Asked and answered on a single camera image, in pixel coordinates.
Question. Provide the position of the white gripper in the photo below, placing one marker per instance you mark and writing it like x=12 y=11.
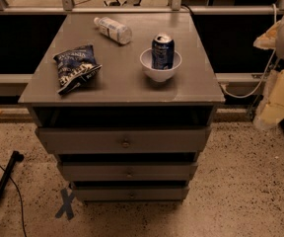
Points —
x=271 y=110

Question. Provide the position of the blue pepsi can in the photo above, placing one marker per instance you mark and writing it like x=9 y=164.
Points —
x=163 y=49

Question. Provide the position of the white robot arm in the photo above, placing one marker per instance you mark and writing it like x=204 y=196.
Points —
x=279 y=49

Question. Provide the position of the white bowl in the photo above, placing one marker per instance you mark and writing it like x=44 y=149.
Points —
x=158 y=75

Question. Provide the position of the clear plastic water bottle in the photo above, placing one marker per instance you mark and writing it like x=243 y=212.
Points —
x=114 y=30

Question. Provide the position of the grey drawer cabinet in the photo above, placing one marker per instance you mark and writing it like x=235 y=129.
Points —
x=121 y=96

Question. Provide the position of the blue chip bag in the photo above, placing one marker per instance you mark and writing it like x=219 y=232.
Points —
x=75 y=67

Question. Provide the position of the middle grey drawer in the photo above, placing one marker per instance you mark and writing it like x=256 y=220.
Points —
x=125 y=171

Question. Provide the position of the grey drawer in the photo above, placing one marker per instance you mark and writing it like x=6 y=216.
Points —
x=94 y=140
x=125 y=171
x=119 y=193

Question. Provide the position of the top grey drawer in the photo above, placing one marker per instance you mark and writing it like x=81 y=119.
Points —
x=94 y=140

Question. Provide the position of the bottom grey drawer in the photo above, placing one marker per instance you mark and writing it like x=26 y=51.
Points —
x=119 y=193

